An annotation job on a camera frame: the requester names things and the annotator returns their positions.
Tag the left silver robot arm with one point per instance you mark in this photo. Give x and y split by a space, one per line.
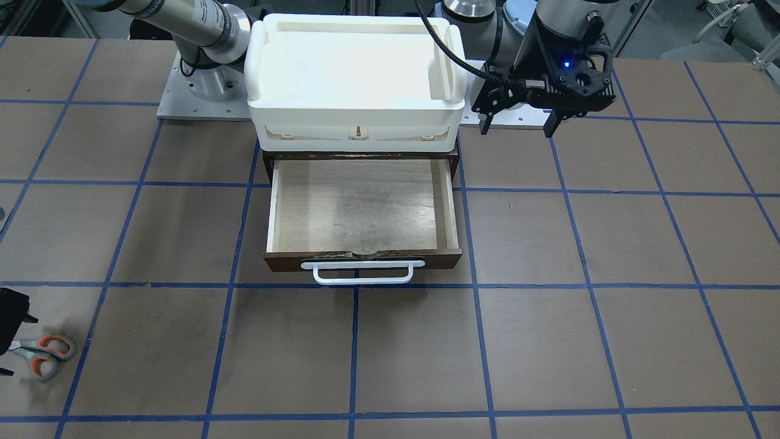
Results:
495 31

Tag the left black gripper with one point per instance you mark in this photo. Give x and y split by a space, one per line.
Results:
532 50

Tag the white drawer handle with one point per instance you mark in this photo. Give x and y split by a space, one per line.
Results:
407 267

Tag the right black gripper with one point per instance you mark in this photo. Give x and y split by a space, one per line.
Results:
12 317

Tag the open wooden drawer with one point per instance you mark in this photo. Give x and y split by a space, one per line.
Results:
362 210

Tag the grey orange handled scissors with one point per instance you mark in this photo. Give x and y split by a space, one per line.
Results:
44 355

